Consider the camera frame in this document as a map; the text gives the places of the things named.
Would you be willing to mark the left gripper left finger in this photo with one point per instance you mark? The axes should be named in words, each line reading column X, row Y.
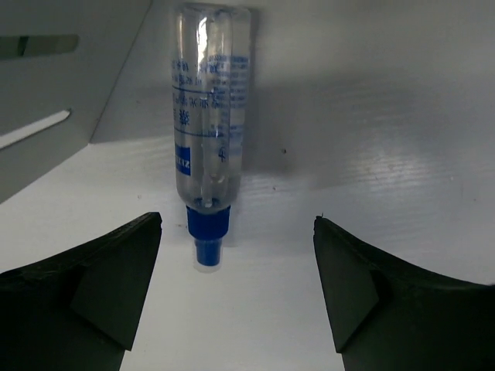
column 80, row 309

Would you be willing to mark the clear blue-capped glue tube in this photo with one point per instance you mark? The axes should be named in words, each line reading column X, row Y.
column 210, row 83

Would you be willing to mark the white two-slot organizer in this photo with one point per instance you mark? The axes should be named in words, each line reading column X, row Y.
column 58, row 56

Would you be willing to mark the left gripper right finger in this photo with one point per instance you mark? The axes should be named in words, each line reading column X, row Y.
column 388, row 314

